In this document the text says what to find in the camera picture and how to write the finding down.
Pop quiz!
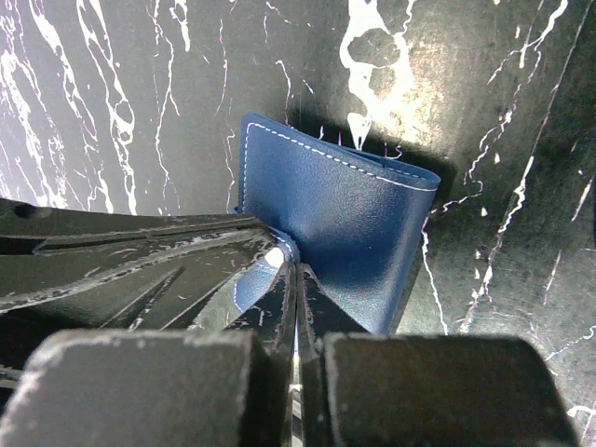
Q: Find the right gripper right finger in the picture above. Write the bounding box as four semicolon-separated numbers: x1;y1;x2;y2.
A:
296;264;577;446

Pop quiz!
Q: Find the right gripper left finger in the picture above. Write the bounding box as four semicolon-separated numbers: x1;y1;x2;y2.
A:
1;263;297;446

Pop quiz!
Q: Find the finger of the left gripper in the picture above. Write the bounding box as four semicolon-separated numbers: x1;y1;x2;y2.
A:
1;198;269;254
1;227;285;330

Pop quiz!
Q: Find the blue leather card holder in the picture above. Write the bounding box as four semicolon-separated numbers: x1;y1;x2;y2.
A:
237;113;440;333

